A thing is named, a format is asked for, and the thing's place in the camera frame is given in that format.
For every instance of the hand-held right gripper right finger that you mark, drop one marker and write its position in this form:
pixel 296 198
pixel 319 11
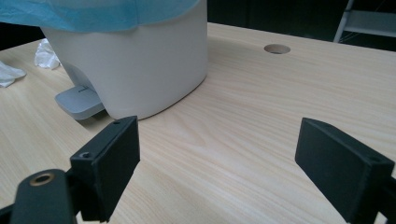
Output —
pixel 339 168

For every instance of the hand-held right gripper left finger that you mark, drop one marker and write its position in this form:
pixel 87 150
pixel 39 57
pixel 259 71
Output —
pixel 106 168

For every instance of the white pedal trash bin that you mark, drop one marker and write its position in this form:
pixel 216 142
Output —
pixel 140 65

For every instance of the trash bin with plastic bag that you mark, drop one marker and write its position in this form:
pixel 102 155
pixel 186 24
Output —
pixel 93 14

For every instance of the white metal stand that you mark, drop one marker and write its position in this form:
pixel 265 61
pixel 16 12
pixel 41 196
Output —
pixel 370 20

